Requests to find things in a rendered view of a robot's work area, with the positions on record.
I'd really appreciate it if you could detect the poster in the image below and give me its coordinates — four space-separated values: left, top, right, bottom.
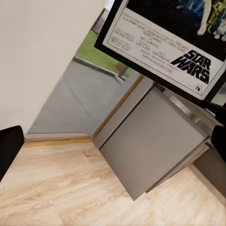
94 0 226 110

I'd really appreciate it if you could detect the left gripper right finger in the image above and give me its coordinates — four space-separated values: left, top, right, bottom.
211 125 226 163

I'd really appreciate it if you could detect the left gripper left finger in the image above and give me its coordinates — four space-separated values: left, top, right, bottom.
0 125 25 182

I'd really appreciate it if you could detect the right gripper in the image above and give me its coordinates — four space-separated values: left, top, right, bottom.
201 100 226 126

